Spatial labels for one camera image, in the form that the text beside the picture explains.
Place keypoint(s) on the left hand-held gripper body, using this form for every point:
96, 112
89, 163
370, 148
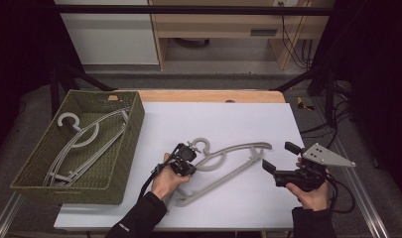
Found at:
183, 167

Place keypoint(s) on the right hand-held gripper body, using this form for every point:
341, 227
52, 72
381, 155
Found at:
324, 155

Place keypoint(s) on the green woven basket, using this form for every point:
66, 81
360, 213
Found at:
115, 158

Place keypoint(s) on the person's left hand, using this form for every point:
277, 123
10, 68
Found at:
167, 185

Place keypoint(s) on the person's right hand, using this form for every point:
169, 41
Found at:
309, 200

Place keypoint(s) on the white board sheet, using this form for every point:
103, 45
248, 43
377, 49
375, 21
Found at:
195, 119

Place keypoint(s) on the yellow black small object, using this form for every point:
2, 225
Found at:
301, 104

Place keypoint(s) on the wooden table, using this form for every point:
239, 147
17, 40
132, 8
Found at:
205, 95

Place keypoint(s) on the black metal stand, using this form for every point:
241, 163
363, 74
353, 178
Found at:
321, 79
72, 77

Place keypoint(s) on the black curtain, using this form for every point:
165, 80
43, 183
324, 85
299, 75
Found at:
20, 49
377, 82

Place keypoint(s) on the light wooden desk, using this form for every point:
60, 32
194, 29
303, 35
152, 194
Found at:
221, 24

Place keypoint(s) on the white cabinet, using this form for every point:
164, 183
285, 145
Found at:
109, 39

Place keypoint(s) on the black horizontal bar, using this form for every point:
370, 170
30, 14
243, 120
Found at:
188, 10

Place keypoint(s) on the aluminium rail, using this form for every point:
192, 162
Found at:
367, 205
5, 216

